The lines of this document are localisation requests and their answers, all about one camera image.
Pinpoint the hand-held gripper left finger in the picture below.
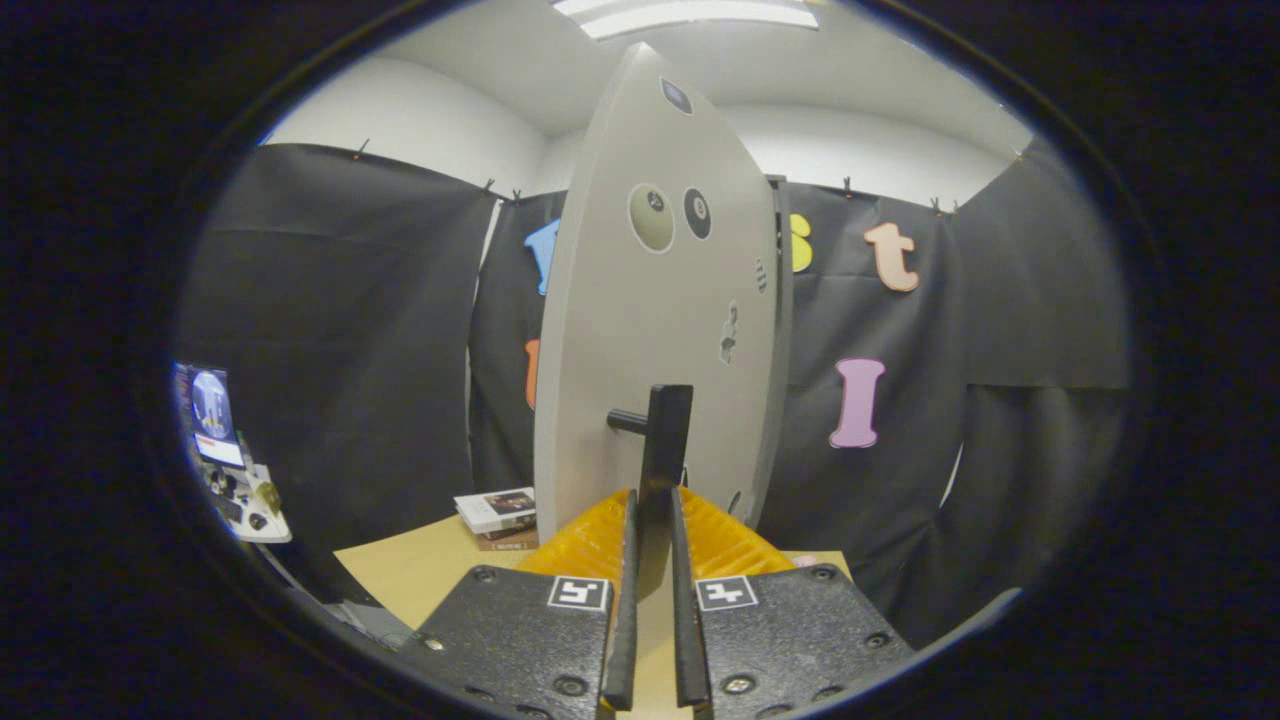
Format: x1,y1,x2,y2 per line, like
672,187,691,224
400,488,641,720

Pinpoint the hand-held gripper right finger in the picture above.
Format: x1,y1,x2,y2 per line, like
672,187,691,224
668,486,916,720

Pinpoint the black door handle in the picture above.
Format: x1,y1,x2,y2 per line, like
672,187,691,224
607,384,694,601

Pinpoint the grey shoe cabinet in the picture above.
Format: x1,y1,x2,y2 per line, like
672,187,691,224
762,175,797,531

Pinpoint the beige shoe cabinet door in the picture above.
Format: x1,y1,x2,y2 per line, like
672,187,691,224
533,42,781,546

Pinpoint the white book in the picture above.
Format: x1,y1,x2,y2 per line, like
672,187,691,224
453,487,538,534

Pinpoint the white control panel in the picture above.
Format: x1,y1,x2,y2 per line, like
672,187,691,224
200,460,293,544

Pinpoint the black backdrop cloth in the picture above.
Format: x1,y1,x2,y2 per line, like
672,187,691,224
175,140,1131,651

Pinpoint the display screen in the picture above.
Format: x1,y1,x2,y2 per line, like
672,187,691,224
175,362,246,469

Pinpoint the long ceiling light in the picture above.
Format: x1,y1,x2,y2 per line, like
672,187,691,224
550,0,821,41

